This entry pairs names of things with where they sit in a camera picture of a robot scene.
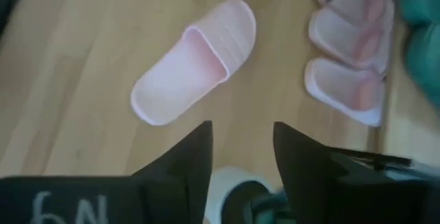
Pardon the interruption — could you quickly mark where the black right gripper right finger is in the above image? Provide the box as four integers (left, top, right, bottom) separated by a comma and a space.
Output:
273, 121, 440, 224

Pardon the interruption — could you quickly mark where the white round plant pot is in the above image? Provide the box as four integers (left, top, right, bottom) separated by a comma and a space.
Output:
205, 166, 276, 224

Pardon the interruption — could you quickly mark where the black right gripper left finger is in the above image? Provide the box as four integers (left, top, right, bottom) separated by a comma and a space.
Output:
0, 120, 214, 224

